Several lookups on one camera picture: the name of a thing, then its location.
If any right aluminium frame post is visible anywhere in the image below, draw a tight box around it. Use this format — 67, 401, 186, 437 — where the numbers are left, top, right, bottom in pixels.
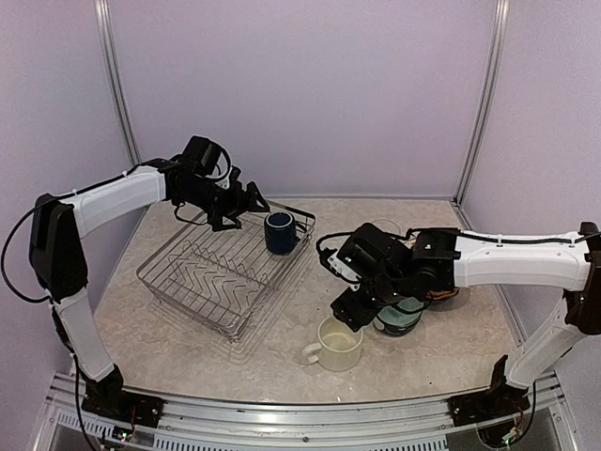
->
454, 0, 511, 210

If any wire dish rack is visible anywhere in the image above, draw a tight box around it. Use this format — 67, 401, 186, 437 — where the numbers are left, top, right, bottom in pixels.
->
136, 201, 316, 342

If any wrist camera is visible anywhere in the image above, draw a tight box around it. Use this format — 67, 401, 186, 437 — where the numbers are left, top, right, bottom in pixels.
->
326, 251, 361, 286
218, 165, 241, 190

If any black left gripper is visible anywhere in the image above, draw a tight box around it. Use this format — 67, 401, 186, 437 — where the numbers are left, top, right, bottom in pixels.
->
179, 177, 270, 231

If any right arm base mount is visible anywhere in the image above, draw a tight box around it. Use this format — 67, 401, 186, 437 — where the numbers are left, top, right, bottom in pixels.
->
448, 372, 531, 427

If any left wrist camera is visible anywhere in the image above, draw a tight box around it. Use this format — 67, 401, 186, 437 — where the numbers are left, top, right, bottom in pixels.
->
218, 165, 241, 190

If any white ceramic mug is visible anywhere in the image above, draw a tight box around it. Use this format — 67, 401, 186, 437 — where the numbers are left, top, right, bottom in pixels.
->
300, 317, 363, 372

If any navy white bowl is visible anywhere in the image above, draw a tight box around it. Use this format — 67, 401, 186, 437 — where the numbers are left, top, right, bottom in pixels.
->
373, 309, 422, 337

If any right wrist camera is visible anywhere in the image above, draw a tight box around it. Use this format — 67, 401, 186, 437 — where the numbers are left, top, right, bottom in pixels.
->
326, 251, 361, 286

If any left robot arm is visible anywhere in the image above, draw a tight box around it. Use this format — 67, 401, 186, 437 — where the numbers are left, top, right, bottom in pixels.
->
25, 136, 270, 418

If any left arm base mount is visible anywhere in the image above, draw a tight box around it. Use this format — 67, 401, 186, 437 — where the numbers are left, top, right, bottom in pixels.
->
82, 365, 165, 428

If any clear glass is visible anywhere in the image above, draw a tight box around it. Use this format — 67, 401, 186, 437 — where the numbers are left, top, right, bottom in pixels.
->
372, 218, 401, 234

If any left aluminium frame post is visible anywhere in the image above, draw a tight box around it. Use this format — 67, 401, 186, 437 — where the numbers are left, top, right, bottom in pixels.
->
93, 0, 141, 164

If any dark blue mug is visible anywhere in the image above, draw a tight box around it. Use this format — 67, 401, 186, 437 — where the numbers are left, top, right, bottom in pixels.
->
264, 211, 297, 256

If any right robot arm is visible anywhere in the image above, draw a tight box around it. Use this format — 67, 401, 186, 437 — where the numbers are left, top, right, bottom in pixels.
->
318, 222, 600, 417

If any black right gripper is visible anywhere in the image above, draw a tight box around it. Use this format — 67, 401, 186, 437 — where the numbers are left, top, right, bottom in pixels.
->
331, 271, 410, 333

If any aluminium frame post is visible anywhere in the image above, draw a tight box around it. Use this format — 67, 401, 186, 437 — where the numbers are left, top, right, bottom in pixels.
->
454, 0, 511, 210
93, 0, 141, 164

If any aluminium front rail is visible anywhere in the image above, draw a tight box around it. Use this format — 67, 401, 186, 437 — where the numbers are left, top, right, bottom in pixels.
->
27, 370, 578, 451

